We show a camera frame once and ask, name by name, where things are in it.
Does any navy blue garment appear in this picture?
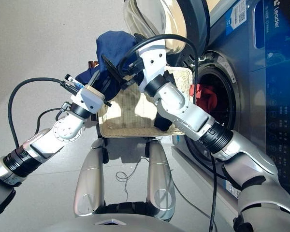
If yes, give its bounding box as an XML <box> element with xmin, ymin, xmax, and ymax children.
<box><xmin>74</xmin><ymin>30</ymin><xmax>141</xmax><ymax>102</ymax></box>

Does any black garment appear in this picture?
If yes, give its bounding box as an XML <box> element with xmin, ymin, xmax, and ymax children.
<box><xmin>153</xmin><ymin>71</ymin><xmax>176</xmax><ymax>131</ymax></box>

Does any orange garment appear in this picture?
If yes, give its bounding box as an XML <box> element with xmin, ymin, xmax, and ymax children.
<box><xmin>195</xmin><ymin>83</ymin><xmax>218</xmax><ymax>111</ymax></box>

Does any pale woven laundry basket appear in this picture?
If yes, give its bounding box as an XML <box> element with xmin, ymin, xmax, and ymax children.
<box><xmin>98</xmin><ymin>66</ymin><xmax>193</xmax><ymax>139</ymax></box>

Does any round washing machine door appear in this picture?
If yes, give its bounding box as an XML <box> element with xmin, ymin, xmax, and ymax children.
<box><xmin>123</xmin><ymin>0</ymin><xmax>211</xmax><ymax>63</ymax></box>

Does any grey washing machine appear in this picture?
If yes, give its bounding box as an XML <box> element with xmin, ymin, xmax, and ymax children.
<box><xmin>171</xmin><ymin>0</ymin><xmax>290</xmax><ymax>232</ymax></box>

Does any grey drum rim sticker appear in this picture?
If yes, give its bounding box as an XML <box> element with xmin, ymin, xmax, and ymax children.
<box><xmin>218</xmin><ymin>57</ymin><xmax>237</xmax><ymax>84</ymax></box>

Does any blue sticker with barcode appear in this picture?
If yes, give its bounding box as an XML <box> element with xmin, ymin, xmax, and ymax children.
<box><xmin>226</xmin><ymin>0</ymin><xmax>247</xmax><ymax>31</ymax></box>

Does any silver robot leg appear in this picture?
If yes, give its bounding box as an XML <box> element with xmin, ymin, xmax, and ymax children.
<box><xmin>73</xmin><ymin>140</ymin><xmax>106</xmax><ymax>217</ymax></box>
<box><xmin>146</xmin><ymin>140</ymin><xmax>177</xmax><ymax>222</ymax></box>

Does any black robot waist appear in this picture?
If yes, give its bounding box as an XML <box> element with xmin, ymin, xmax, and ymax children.
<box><xmin>103</xmin><ymin>201</ymin><xmax>152</xmax><ymax>215</ymax></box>

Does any silver robot torso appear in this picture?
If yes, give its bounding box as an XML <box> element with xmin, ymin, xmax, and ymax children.
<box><xmin>45</xmin><ymin>212</ymin><xmax>208</xmax><ymax>232</ymax></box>

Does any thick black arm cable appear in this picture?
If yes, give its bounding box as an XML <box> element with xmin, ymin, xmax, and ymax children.
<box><xmin>117</xmin><ymin>33</ymin><xmax>218</xmax><ymax>232</ymax></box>
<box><xmin>7</xmin><ymin>77</ymin><xmax>78</xmax><ymax>149</ymax></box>

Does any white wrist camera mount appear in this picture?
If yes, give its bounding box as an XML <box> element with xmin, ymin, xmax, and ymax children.
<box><xmin>135</xmin><ymin>40</ymin><xmax>168</xmax><ymax>94</ymax></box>
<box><xmin>71</xmin><ymin>84</ymin><xmax>106</xmax><ymax>114</ymax></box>

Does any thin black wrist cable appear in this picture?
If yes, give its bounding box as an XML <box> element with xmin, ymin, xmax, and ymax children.
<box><xmin>35</xmin><ymin>102</ymin><xmax>71</xmax><ymax>136</ymax></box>

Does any thin grey floor cord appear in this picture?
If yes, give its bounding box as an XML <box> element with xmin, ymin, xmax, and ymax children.
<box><xmin>115</xmin><ymin>156</ymin><xmax>151</xmax><ymax>203</ymax></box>

